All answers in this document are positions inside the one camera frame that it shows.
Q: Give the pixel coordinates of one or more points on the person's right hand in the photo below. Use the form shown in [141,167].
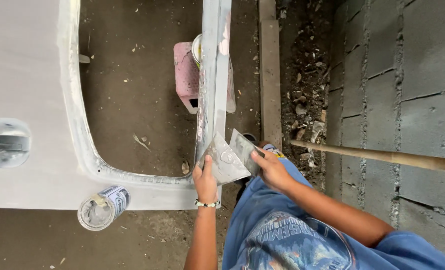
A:
[273,170]

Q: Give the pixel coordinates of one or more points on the open putty can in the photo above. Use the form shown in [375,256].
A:
[102,208]

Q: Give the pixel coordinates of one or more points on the person's left hand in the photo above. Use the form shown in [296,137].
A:
[205,182]

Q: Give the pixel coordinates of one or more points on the small yellow-labelled can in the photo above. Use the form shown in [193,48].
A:
[197,50]

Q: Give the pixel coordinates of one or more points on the person's blue printed shirt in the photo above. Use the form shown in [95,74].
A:
[301,228]

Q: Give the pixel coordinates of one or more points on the person's black sandal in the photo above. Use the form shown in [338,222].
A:
[249,137]

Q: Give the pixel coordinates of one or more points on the primed grey car door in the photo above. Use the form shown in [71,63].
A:
[38,93]

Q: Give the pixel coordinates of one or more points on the grey putty mixing board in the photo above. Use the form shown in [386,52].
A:
[222,161]

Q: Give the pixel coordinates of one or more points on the wooden pole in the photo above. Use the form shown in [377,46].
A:
[376,154]

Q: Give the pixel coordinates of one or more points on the wooden plank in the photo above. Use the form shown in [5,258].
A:
[270,75]

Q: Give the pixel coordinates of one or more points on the pink plastic stool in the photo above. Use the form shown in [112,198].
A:
[186,77]

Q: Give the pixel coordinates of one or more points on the metal putty spreader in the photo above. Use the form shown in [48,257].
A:
[245,150]

